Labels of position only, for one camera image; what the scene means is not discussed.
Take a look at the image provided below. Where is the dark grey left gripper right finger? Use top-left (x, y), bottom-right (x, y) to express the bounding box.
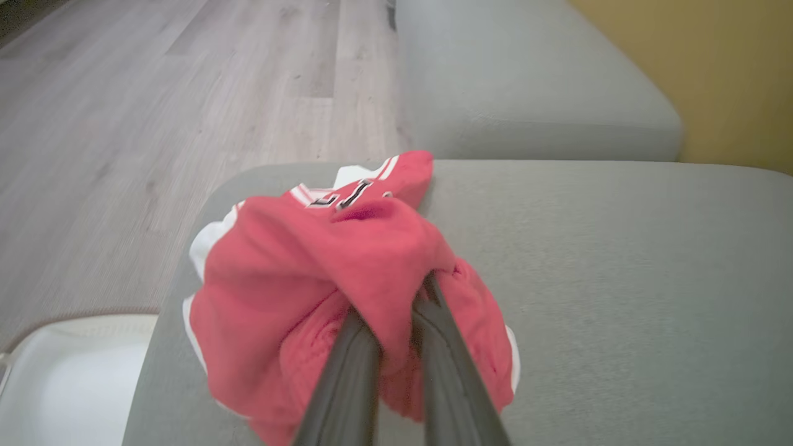
top-left (412, 273), bottom-right (512, 446)

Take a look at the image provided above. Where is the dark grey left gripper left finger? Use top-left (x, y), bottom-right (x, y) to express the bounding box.
top-left (291, 307), bottom-right (382, 446)

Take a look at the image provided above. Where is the red basketball jersey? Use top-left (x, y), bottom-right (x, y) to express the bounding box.
top-left (182, 150), bottom-right (521, 446)

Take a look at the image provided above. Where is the large grey sofa seat cushion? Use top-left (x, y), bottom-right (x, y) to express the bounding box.
top-left (122, 160), bottom-right (793, 446)

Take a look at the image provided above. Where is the white plastic laundry basket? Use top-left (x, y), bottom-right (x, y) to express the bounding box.
top-left (0, 314), bottom-right (160, 446)

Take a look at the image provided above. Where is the wide yellow sofa back cushion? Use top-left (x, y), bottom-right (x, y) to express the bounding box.
top-left (569, 0), bottom-right (793, 176)

